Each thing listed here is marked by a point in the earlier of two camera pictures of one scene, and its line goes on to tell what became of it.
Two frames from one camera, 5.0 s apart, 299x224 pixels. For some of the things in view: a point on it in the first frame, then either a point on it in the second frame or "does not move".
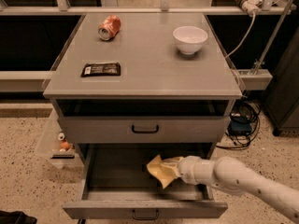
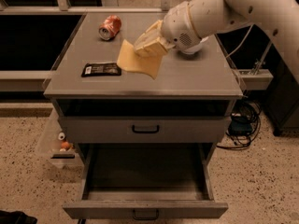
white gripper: (188, 169) → (177, 26)
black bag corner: (16, 217) does not move
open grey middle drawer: (116, 184) does not move
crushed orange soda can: (109, 27) does not move
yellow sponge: (163, 173) → (130, 60)
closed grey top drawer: (144, 130) does not move
